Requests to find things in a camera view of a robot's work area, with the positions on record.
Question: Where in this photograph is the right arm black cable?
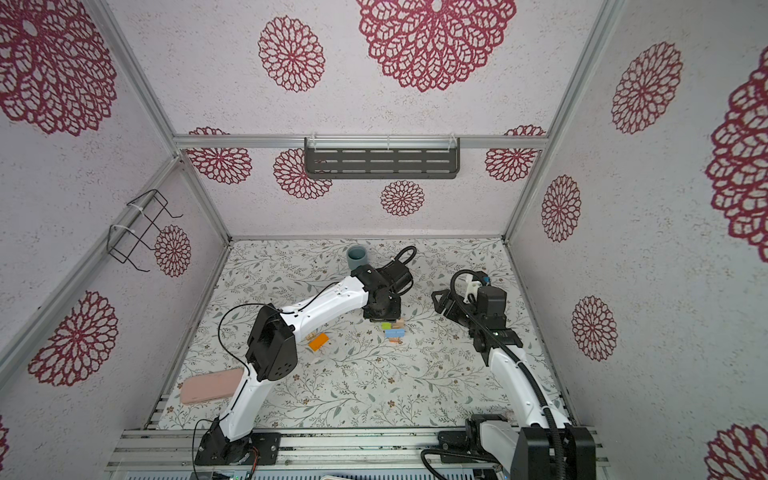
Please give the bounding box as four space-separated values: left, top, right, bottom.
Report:
419 268 568 480

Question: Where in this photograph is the pink flat block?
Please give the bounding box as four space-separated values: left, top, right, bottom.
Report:
180 368 244 405

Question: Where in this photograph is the orange rectangular block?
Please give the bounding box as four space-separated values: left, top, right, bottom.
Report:
308 333 329 352

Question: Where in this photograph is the grey wall shelf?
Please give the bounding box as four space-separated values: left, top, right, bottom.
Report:
303 137 461 180

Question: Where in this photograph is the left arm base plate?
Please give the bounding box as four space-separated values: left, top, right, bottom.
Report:
194 432 282 466

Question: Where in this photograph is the black wire rack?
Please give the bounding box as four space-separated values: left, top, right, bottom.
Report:
105 189 183 273

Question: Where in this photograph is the teal cup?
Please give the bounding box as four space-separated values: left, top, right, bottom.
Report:
346 245 369 271

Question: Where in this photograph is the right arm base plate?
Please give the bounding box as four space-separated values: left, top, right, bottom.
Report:
437 430 519 467

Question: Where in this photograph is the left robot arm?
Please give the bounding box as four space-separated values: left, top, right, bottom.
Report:
193 257 413 466

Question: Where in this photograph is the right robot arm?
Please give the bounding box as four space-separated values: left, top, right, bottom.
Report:
431 281 597 479

